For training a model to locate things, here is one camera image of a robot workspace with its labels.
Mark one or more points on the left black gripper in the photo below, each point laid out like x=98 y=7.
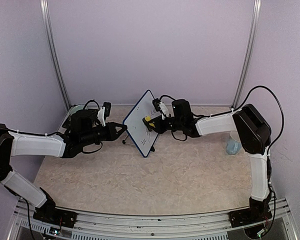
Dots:
x=113 y=135

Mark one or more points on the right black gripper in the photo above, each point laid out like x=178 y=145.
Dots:
x=158 y=128

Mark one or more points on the yellow whiteboard eraser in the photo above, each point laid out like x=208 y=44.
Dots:
x=148 y=121

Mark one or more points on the blue framed whiteboard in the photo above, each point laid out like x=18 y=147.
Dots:
x=136 y=129

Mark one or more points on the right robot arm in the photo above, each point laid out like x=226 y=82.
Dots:
x=254 y=135

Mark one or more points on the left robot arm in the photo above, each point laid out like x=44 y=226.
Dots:
x=82 y=127

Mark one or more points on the whiteboard metal stand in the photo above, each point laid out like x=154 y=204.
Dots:
x=125 y=142

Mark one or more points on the light green bowl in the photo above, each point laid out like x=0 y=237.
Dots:
x=76 y=108

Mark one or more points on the black patterned square plate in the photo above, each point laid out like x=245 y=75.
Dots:
x=67 y=122

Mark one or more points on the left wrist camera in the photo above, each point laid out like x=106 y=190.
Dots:
x=104 y=112

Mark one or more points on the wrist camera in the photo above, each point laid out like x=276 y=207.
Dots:
x=104 y=112
x=159 y=106

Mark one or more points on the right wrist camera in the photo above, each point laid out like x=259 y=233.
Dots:
x=159 y=106

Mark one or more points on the front aluminium rail base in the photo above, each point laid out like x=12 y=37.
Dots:
x=204 y=226

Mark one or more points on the left aluminium frame post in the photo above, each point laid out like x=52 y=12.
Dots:
x=44 y=5

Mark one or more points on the aluminium frame post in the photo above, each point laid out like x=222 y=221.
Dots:
x=44 y=5
x=248 y=52

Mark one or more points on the right aluminium frame post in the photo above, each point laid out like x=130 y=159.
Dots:
x=248 y=52

